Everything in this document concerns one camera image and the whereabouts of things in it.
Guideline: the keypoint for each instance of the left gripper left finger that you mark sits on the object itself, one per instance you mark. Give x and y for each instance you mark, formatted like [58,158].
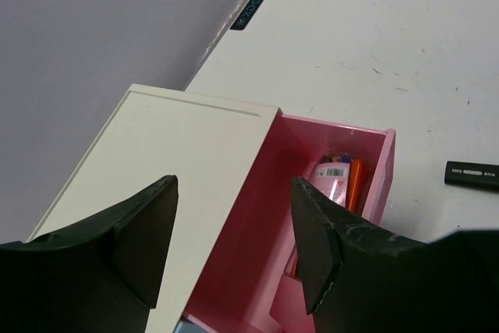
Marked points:
[100,274]

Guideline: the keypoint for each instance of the pink highlighter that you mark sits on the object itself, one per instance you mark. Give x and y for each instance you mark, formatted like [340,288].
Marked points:
[475,175]

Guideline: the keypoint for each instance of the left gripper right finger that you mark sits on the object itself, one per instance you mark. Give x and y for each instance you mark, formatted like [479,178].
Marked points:
[359,277]

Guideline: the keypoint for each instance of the purple blue drawer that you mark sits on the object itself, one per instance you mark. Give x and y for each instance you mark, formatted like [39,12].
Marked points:
[184,326]

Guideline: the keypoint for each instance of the pink drawer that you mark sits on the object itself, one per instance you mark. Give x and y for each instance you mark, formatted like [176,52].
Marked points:
[245,286]

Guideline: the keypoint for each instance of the right table label sticker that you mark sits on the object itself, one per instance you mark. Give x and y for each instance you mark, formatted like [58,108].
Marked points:
[246,14]

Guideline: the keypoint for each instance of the pink capped pen tube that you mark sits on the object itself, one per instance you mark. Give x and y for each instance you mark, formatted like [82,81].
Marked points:
[342,178]

